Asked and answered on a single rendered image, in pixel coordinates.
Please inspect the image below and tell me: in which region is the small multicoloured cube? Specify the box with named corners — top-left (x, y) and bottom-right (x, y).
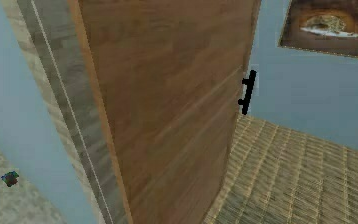
top-left (0, 170), bottom-right (20, 188)

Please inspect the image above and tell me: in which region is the brown wooden room door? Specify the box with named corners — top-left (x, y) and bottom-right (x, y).
top-left (66, 0), bottom-right (263, 224)

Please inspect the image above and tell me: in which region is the black door handle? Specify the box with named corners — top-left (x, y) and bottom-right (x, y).
top-left (237, 69), bottom-right (258, 116)

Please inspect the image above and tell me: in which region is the brown framed wall picture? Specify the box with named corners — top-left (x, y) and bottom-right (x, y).
top-left (277, 0), bottom-right (358, 60)

